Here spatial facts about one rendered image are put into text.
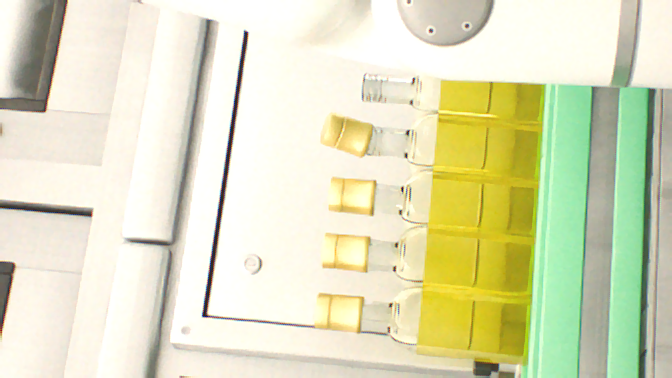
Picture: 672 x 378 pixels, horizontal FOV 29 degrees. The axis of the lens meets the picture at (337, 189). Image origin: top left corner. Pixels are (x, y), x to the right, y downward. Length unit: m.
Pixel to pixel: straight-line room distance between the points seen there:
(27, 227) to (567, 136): 0.63
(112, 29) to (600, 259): 0.69
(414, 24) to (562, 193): 0.37
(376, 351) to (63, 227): 0.38
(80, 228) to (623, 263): 0.63
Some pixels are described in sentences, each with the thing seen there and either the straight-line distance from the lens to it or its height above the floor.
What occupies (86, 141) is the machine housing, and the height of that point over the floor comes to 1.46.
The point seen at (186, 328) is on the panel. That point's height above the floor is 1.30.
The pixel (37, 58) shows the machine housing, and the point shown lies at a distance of 1.54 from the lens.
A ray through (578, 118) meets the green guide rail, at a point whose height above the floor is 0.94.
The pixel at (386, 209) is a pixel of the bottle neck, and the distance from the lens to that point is 1.23.
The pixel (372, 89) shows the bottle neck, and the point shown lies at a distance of 1.27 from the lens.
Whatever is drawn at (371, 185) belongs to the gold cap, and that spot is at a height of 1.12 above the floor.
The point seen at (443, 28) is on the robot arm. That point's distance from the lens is 0.76.
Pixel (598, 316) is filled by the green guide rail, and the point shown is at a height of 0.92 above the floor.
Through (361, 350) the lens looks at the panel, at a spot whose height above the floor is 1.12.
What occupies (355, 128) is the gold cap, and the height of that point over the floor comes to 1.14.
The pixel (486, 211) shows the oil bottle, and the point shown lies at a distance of 1.20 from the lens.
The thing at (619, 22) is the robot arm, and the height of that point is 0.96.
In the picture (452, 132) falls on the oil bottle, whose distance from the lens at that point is 1.23.
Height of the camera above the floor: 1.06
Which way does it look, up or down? 4 degrees up
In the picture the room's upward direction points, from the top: 85 degrees counter-clockwise
